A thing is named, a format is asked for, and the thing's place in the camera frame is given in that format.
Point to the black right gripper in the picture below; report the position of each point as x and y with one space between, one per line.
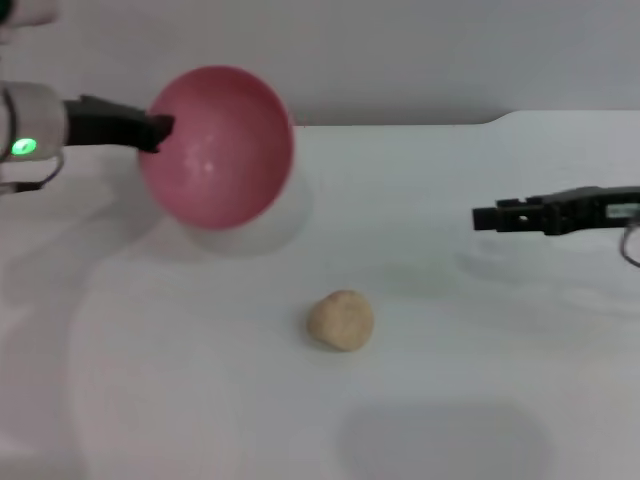
585 210

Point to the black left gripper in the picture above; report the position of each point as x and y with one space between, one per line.
100 125

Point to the pink plastic bowl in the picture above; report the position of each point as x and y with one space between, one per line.
225 160

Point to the beige egg yolk pastry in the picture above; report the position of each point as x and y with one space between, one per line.
340 320

